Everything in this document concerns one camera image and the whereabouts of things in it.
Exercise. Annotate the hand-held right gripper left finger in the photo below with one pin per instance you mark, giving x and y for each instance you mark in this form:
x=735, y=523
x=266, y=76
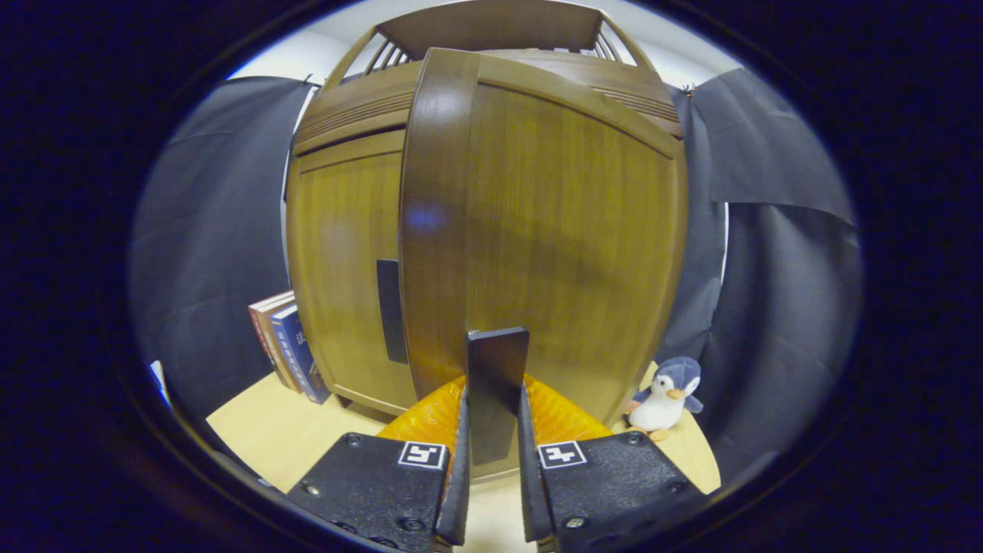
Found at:
x=458, y=491

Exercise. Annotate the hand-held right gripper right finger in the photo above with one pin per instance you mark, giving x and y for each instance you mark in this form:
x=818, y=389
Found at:
x=530, y=491

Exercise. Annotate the wooden shoe cabinet door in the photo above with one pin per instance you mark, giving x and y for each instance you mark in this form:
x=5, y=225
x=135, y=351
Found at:
x=338, y=253
x=568, y=230

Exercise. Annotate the wooden double-door shoe cabinet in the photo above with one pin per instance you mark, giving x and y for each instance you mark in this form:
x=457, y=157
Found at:
x=491, y=23

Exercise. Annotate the penguin plush toy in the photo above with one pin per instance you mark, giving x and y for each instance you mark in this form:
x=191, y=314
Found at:
x=660, y=411

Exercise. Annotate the dark blue book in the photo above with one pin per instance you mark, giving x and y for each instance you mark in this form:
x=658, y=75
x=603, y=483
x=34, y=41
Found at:
x=296, y=353

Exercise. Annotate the red and white book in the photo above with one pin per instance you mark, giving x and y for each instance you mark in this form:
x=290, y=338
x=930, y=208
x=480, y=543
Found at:
x=258, y=319

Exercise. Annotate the black backdrop cloth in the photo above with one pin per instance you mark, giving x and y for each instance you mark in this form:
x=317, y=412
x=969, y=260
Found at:
x=783, y=307

